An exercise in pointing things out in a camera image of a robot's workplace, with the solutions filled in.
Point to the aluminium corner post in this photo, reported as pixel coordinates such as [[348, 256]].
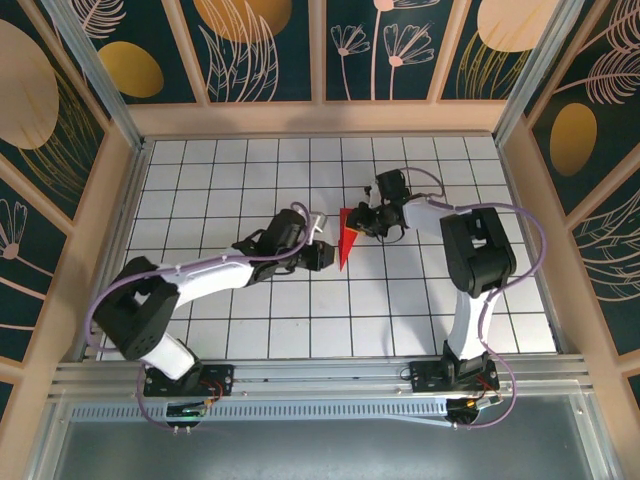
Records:
[[535, 75], [100, 85]]

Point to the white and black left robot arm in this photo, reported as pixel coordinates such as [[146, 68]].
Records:
[[140, 315]]

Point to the grey metal sheet panel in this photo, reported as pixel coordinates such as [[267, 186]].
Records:
[[320, 452]]

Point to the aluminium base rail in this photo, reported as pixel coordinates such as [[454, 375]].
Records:
[[320, 375]]

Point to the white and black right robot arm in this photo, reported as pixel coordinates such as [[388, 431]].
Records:
[[477, 255]]

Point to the red paper sheet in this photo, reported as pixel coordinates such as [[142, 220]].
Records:
[[345, 245]]

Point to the aluminium side rail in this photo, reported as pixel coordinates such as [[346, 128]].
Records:
[[532, 240], [117, 240]]

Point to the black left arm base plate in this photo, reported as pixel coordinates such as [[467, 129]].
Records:
[[220, 380]]

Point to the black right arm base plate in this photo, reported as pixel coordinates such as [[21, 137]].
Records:
[[425, 376]]

